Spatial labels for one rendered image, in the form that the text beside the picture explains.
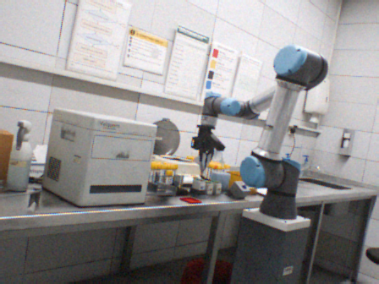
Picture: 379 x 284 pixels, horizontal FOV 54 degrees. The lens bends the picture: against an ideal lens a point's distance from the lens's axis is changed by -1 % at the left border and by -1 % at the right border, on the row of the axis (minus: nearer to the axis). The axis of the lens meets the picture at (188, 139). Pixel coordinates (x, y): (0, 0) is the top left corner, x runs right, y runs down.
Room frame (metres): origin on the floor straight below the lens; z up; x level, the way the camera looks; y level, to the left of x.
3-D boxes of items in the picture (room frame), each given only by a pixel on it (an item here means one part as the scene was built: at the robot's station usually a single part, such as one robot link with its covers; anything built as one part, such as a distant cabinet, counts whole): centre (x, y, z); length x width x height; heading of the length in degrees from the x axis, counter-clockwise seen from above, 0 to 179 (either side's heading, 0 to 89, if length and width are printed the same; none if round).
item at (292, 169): (1.50, -0.40, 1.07); 0.13 x 0.12 x 0.14; 126
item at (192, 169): (2.04, 0.04, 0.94); 0.30 x 0.24 x 0.12; 39
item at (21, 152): (1.27, 0.55, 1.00); 0.09 x 0.08 x 0.24; 48
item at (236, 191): (1.86, -0.27, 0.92); 0.13 x 0.07 x 0.08; 48
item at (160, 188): (1.47, 0.11, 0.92); 0.21 x 0.07 x 0.05; 138
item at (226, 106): (1.66, -0.15, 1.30); 0.11 x 0.11 x 0.08; 36
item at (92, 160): (1.39, 0.31, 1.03); 0.31 x 0.27 x 0.30; 138
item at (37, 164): (1.60, 0.60, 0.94); 0.22 x 0.12 x 0.13; 142
